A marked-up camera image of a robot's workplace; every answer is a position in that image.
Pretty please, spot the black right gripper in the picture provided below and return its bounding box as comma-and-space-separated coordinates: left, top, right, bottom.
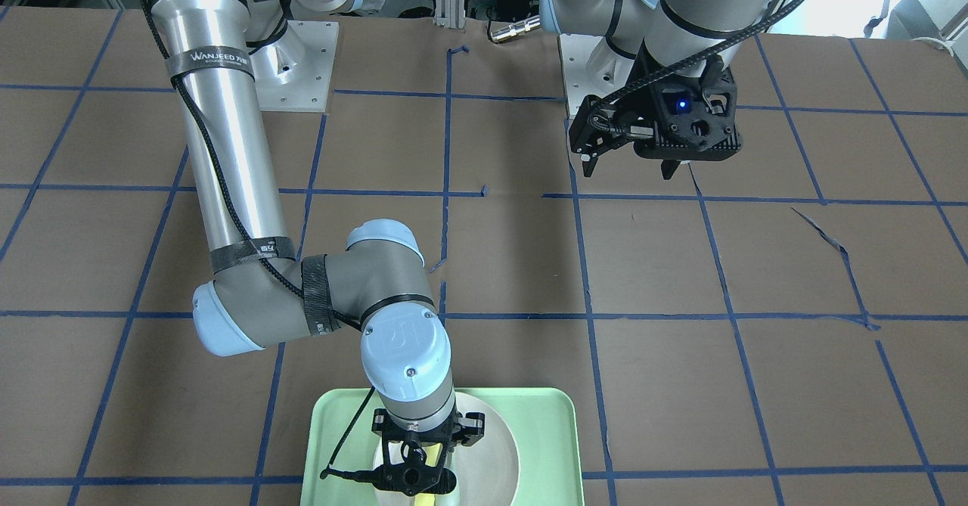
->
372, 409, 486, 492

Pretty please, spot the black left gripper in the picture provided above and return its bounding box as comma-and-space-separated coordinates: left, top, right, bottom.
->
568, 45, 739, 181

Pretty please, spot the yellow plastic fork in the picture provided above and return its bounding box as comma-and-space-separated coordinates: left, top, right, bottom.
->
414, 445, 445, 506

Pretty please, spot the beige round plate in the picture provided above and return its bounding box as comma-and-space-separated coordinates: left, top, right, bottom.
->
372, 396, 523, 506

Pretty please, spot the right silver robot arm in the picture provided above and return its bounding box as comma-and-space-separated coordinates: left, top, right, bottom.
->
139, 0, 486, 496

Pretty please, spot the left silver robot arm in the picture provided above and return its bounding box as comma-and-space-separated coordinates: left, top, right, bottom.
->
539, 0, 771, 178

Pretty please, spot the light green plastic tray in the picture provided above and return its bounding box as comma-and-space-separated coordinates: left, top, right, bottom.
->
300, 386, 584, 505

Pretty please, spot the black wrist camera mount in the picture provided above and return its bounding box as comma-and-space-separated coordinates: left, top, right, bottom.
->
319, 440, 457, 497

